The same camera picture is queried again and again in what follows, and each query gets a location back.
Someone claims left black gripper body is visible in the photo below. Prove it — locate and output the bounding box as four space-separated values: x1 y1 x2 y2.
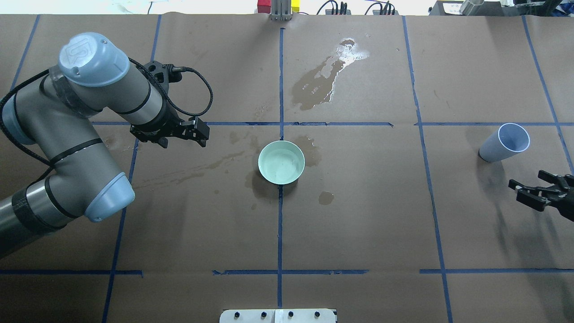
130 100 183 143

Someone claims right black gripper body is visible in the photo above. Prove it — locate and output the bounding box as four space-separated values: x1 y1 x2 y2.
555 176 574 222

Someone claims light blue plastic cup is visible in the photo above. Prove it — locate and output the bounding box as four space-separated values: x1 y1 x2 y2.
478 123 531 163

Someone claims mint green bowl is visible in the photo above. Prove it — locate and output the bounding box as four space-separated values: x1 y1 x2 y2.
257 140 305 185

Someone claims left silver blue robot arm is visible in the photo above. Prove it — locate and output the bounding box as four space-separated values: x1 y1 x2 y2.
0 31 210 257

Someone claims red cube block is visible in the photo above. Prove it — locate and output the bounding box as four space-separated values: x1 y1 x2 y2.
257 0 271 14

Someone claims yellow cube block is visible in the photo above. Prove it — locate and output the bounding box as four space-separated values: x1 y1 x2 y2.
291 0 301 13

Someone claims silver metal cylinder weight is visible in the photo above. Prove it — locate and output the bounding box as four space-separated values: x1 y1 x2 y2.
459 0 485 16

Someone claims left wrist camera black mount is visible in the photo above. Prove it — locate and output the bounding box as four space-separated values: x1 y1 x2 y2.
144 61 183 98

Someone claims left black camera cable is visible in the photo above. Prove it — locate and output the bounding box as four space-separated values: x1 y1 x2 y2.
127 57 214 117

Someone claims aluminium frame post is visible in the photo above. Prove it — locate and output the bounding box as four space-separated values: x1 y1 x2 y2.
270 0 293 21

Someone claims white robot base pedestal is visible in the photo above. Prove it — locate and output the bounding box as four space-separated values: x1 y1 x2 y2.
219 308 338 323

